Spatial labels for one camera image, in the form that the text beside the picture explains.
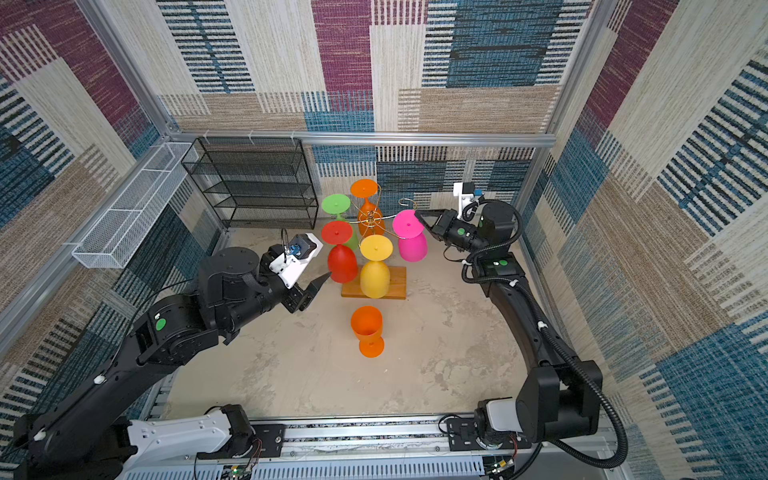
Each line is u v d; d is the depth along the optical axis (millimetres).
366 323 795
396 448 729
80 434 368
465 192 670
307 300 523
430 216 699
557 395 403
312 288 514
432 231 661
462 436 729
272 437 744
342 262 769
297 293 492
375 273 739
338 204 777
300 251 457
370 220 776
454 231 651
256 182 1093
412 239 712
